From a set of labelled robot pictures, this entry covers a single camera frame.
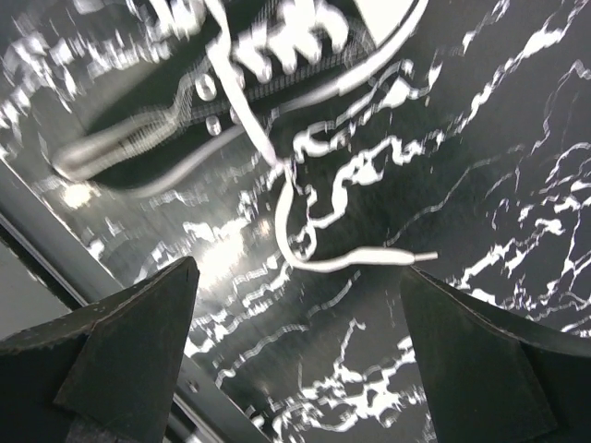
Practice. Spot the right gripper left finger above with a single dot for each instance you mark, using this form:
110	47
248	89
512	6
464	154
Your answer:
105	372

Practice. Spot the black marble pattern mat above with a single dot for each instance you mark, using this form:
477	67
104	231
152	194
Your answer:
475	147

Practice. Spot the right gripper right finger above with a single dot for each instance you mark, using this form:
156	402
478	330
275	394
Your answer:
493	376

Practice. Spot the black sneaker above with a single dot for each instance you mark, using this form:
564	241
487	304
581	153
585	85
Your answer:
115	151

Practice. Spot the white shoelace sneaker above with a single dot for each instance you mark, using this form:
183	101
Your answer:
295	184

